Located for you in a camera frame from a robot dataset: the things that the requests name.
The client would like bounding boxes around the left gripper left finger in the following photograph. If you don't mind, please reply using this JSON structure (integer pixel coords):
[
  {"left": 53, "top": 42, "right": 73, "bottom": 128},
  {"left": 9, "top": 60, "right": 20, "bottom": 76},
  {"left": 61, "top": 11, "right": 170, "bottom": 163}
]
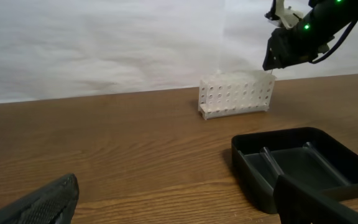
[{"left": 0, "top": 173, "right": 80, "bottom": 224}]

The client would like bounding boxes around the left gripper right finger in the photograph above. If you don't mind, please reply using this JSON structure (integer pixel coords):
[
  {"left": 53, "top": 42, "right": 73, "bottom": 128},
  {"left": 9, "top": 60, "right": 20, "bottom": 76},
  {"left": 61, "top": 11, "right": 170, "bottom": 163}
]
[{"left": 272, "top": 174, "right": 358, "bottom": 224}]

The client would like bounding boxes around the black tray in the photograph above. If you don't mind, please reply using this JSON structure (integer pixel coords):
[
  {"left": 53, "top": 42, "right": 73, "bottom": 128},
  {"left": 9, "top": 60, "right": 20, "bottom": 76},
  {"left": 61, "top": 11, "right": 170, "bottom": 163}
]
[{"left": 231, "top": 126, "right": 358, "bottom": 215}]

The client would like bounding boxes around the white test tube rack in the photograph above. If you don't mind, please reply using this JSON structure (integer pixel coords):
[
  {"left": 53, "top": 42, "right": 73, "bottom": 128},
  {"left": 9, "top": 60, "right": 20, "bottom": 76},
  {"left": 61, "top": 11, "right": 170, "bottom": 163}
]
[{"left": 197, "top": 69, "right": 277, "bottom": 121}]

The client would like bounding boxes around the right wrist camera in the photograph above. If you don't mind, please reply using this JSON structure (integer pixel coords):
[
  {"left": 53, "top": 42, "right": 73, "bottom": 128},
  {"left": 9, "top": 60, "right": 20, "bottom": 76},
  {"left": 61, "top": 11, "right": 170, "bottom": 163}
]
[{"left": 265, "top": 0, "right": 305, "bottom": 30}]

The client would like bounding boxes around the black cable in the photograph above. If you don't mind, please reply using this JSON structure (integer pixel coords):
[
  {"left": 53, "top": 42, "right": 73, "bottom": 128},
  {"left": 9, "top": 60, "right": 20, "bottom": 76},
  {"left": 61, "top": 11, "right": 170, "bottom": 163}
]
[{"left": 308, "top": 17, "right": 358, "bottom": 65}]

